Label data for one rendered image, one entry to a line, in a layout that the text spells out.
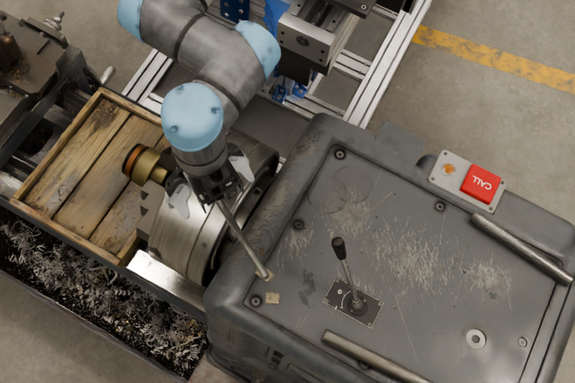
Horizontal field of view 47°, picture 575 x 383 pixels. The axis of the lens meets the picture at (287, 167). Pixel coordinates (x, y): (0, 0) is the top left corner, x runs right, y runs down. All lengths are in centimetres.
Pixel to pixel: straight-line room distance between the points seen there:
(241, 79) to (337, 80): 171
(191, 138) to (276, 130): 163
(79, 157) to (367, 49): 137
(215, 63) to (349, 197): 45
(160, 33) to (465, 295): 68
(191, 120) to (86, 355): 171
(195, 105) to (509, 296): 67
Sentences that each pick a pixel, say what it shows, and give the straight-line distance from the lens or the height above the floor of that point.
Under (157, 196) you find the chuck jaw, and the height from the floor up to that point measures 111.
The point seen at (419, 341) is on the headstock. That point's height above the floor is 125.
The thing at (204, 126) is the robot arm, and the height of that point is 165.
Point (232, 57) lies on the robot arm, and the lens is 85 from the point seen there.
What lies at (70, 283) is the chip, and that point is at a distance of 188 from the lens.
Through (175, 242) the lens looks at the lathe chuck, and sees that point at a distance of 124.
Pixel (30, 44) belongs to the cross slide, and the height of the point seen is 97.
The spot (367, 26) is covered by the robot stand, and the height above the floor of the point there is 21.
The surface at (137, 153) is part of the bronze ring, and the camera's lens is 138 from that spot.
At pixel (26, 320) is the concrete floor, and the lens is 250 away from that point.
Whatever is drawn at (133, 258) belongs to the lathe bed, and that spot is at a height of 86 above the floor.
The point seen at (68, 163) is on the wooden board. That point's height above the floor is 89.
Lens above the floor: 235
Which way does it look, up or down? 66 degrees down
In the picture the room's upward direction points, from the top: 10 degrees clockwise
